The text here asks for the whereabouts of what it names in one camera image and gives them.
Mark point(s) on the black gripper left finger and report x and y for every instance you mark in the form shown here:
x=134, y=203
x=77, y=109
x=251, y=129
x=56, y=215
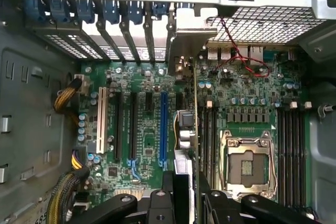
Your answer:
x=157, y=208

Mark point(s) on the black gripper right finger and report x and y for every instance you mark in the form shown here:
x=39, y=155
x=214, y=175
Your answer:
x=223, y=208

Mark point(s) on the silver chipset heatsink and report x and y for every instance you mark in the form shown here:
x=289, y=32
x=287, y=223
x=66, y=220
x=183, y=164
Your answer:
x=128, y=193

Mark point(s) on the silver CPU socket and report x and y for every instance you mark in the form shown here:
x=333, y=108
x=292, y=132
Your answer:
x=246, y=166

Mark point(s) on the black RAM slot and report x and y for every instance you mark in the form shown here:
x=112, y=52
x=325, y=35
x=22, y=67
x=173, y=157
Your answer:
x=214, y=145
x=287, y=155
x=207, y=142
x=280, y=155
x=302, y=155
x=295, y=155
x=201, y=140

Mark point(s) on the blue expansion slot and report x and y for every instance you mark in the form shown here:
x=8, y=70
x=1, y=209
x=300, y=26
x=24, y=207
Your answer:
x=163, y=124

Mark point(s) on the black long expansion slot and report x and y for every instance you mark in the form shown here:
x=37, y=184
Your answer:
x=134, y=124
x=119, y=124

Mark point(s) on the white expansion slot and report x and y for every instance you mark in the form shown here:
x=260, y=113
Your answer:
x=102, y=119

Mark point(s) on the black short expansion slot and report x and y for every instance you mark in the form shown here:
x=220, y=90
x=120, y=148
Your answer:
x=180, y=102
x=149, y=102

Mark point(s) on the green motherboard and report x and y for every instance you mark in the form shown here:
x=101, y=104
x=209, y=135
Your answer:
x=236, y=93

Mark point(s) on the grey power supply unit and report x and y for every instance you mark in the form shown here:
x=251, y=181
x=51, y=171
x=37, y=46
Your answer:
x=39, y=216

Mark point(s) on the grey metal PC case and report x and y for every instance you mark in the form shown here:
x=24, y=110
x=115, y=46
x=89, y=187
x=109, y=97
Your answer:
x=31, y=90

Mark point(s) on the perforated metal slot cover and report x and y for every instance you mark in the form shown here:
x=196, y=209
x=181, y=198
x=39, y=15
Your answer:
x=63, y=45
x=89, y=48

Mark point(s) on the blue slot retention clip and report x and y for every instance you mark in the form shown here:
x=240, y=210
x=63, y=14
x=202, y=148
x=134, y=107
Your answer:
x=135, y=11
x=158, y=10
x=111, y=11
x=35, y=10
x=85, y=10
x=60, y=10

